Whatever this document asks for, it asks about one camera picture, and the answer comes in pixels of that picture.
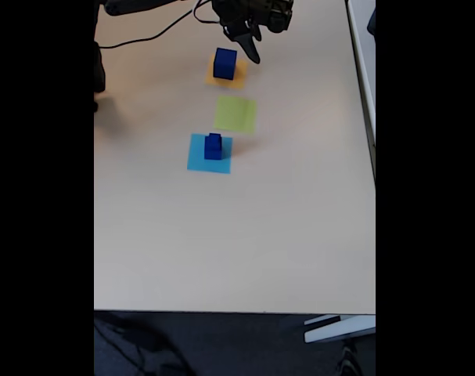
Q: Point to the light blue paper square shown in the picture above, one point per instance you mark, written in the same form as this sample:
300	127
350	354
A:
196	160

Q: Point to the white neighbouring table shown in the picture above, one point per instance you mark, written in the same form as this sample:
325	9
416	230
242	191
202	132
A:
364	70

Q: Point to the small blue cube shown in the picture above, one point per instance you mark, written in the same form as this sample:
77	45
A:
214	144

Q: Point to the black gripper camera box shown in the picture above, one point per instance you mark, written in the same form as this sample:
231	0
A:
278	15

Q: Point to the white table foot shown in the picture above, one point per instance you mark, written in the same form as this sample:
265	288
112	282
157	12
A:
339	329

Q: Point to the dark blue object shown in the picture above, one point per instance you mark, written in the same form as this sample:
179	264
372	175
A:
372	21

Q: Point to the large blue cube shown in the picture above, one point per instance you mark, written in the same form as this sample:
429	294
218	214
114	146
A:
223	66

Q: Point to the medium blue cube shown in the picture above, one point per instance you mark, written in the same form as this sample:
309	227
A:
213	155

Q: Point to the orange paper square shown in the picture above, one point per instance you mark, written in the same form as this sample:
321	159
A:
241	78

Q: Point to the green paper square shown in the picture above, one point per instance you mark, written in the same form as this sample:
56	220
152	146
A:
235	115

